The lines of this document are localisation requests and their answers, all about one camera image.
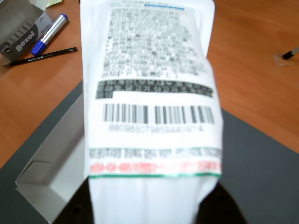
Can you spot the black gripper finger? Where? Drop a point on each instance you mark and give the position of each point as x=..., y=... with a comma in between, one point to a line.
x=219, y=210
x=77, y=210

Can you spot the white packaged sandwich with label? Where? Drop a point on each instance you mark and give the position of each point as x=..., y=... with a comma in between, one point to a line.
x=151, y=140

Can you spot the gray paper box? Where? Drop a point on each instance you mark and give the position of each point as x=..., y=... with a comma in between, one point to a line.
x=58, y=151

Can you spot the gray Bexel battery box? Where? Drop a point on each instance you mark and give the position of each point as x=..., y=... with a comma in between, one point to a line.
x=21, y=35

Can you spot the black pencil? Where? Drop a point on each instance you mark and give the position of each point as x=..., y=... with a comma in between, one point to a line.
x=46, y=55

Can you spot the black pen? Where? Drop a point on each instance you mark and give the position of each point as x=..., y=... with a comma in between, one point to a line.
x=288, y=54

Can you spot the blue silver marker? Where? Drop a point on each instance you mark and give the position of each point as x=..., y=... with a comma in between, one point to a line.
x=50, y=32

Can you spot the yellow sticky note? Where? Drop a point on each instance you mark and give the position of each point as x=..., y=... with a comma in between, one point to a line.
x=54, y=2

